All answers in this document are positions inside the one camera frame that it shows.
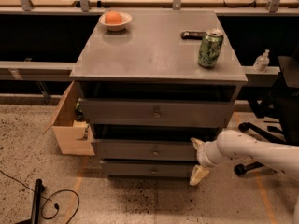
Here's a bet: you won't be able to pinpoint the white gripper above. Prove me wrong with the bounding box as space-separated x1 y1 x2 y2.
189 137 223 186

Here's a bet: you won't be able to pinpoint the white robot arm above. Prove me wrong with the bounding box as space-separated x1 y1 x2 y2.
190 130 299 186

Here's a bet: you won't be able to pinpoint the grey drawer cabinet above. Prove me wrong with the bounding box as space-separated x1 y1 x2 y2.
69 8 249 182

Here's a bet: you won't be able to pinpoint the grey top drawer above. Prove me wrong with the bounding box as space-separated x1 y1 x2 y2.
79 98 235 128

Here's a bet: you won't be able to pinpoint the black office chair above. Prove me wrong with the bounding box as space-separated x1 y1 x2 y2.
233 55 299 177

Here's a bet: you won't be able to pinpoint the green soda can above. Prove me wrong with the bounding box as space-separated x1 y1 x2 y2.
198 29 224 68

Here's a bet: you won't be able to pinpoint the clear sanitizer bottle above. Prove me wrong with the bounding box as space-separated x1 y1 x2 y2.
253 49 270 72

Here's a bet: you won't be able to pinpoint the black remote control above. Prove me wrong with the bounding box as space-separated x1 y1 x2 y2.
180 31 205 40

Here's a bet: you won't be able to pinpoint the cardboard box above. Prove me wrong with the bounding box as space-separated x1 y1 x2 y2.
44 82 94 156

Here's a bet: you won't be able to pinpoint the white bowl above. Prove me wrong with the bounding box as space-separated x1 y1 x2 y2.
99 11 132 32

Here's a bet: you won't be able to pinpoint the black stand leg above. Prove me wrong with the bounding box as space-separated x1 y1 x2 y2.
16 179 45 224

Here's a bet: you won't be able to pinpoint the orange fruit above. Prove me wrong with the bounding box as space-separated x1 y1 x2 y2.
105 11 122 25

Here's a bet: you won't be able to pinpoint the black floor cable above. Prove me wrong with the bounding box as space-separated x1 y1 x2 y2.
0 169 80 224

